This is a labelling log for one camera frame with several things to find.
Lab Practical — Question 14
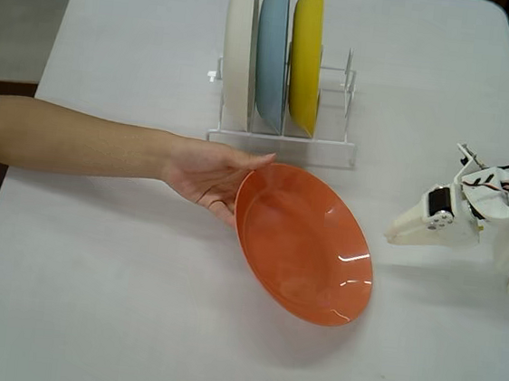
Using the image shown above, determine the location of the yellow plate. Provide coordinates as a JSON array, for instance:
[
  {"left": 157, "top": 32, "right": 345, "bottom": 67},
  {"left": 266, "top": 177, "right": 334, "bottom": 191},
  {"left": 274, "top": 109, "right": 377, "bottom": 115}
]
[{"left": 281, "top": 0, "right": 331, "bottom": 139}]

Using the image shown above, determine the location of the white wire dish rack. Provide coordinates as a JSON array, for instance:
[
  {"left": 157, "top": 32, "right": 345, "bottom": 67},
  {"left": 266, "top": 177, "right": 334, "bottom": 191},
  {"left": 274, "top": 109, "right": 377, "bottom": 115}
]
[{"left": 197, "top": 33, "right": 370, "bottom": 169}]

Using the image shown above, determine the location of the person's left forearm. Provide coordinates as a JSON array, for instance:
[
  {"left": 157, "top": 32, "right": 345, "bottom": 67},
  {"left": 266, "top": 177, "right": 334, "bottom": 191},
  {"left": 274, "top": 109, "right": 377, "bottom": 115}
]
[{"left": 0, "top": 93, "right": 176, "bottom": 186}]

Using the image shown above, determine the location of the person's left hand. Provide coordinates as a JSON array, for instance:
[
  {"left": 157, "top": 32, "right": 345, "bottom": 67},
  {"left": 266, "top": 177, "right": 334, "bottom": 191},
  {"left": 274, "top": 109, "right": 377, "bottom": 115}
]
[{"left": 158, "top": 135, "right": 278, "bottom": 233}]

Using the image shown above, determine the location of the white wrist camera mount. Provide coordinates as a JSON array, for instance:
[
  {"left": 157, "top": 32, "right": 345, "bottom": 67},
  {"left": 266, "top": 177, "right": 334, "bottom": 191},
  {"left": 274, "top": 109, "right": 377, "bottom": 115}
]
[{"left": 452, "top": 142, "right": 488, "bottom": 176}]

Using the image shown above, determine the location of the cream white plate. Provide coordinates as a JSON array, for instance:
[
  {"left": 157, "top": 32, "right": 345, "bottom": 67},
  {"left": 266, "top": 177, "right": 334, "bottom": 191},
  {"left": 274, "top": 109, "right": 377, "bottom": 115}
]
[{"left": 215, "top": 0, "right": 264, "bottom": 133}]

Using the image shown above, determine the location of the light blue plate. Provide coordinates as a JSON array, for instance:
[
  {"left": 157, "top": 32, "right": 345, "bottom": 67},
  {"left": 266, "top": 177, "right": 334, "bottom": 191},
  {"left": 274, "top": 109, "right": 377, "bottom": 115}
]
[{"left": 246, "top": 0, "right": 297, "bottom": 135}]

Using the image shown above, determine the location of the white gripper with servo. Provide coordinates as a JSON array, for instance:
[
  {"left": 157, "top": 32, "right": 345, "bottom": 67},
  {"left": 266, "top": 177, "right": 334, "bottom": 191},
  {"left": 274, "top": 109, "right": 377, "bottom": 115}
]
[{"left": 383, "top": 176, "right": 488, "bottom": 256}]

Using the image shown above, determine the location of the orange plate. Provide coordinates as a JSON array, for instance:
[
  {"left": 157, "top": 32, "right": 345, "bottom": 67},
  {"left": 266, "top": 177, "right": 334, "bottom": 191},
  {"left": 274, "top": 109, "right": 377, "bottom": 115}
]
[{"left": 222, "top": 159, "right": 385, "bottom": 332}]

